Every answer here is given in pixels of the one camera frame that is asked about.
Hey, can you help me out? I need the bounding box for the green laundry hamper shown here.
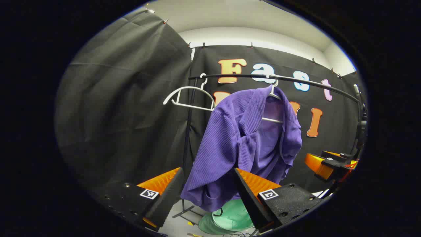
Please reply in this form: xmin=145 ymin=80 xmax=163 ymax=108
xmin=198 ymin=198 xmax=255 ymax=235

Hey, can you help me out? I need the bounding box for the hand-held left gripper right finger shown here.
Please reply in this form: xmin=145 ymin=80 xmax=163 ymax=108
xmin=234 ymin=168 xmax=324 ymax=233

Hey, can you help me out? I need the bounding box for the white plastic hanger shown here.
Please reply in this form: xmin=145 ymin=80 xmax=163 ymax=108
xmin=261 ymin=75 xmax=285 ymax=124
xmin=163 ymin=73 xmax=216 ymax=112

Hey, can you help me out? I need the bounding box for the purple ribbed sweater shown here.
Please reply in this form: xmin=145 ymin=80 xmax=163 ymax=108
xmin=180 ymin=85 xmax=303 ymax=213

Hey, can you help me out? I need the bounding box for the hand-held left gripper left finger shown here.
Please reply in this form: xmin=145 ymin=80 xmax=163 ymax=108
xmin=95 ymin=167 xmax=185 ymax=232

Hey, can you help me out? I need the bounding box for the black backdrop cloth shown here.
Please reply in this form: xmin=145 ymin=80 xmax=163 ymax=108
xmin=54 ymin=7 xmax=368 ymax=214

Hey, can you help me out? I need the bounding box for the black clothes rack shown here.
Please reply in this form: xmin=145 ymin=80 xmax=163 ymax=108
xmin=173 ymin=73 xmax=362 ymax=226

